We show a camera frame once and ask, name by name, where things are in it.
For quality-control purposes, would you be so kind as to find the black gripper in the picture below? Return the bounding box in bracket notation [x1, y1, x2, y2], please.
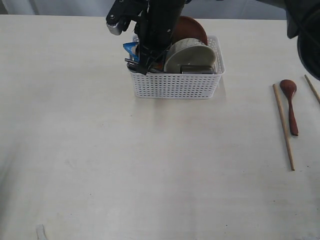
[136, 0, 185, 75]

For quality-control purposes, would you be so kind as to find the dark red wooden spoon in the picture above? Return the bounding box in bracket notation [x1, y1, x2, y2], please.
[279, 79, 299, 137]

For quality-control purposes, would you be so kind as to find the tape piece on table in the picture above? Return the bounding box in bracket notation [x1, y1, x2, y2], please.
[36, 224, 47, 240]

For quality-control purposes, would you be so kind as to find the grey ceramic bowl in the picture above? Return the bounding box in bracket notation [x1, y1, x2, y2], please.
[163, 38, 216, 74]

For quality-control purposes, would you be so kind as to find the white perforated plastic basket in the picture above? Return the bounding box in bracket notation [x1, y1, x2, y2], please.
[129, 35, 226, 99]

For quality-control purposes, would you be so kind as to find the brown round plate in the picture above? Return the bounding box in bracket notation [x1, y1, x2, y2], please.
[172, 16, 208, 46]

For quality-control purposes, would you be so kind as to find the wooden chopstick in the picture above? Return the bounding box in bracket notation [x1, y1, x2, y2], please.
[272, 83, 296, 171]
[304, 74, 320, 104]

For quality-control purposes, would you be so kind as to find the silver table knife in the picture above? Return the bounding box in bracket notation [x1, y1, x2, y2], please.
[126, 62, 139, 73]

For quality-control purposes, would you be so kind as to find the blue chips bag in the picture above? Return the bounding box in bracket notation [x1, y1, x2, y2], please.
[122, 41, 139, 62]

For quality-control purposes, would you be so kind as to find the metal cup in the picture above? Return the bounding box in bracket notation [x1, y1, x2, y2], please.
[180, 65, 215, 75]

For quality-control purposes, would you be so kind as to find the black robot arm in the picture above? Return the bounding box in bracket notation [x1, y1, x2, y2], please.
[134, 0, 320, 79]

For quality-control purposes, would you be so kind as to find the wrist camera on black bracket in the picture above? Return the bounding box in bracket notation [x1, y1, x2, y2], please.
[105, 0, 149, 36]

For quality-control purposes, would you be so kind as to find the silver fork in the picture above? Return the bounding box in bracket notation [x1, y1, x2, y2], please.
[124, 58, 139, 68]

